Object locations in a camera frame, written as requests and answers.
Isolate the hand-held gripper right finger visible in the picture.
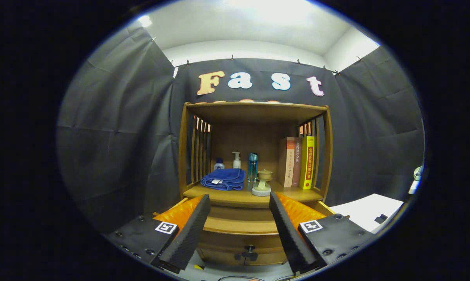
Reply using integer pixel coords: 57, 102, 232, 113
269, 192, 376, 276

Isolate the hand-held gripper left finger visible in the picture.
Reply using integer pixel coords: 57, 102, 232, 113
104, 194, 212, 274

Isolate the wooden drawer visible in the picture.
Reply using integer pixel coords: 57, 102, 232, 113
153, 197, 350, 252

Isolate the pale green glass vessel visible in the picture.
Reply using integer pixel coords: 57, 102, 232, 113
252, 179, 272, 197

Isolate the wooden cabinet door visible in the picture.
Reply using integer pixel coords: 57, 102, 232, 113
198, 250, 248, 267
247, 250, 290, 267

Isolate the wooden countertop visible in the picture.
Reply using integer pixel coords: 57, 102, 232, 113
183, 181, 324, 208

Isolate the wooden cabinet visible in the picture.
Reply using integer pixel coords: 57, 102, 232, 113
178, 101, 334, 268

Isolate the blue folded towel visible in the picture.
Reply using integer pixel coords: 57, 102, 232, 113
200, 168, 246, 191

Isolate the beige and orange book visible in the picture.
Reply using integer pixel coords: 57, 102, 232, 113
278, 137, 296, 187

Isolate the brown book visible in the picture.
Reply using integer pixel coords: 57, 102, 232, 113
293, 137, 303, 187

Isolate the yellow book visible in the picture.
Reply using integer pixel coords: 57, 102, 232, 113
300, 135, 315, 190

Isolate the blue glass bottle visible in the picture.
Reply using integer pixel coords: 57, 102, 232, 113
248, 153, 258, 182

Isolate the white table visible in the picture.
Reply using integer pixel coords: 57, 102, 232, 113
330, 193, 404, 234

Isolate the white round holder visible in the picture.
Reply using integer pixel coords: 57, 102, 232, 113
408, 166, 423, 195

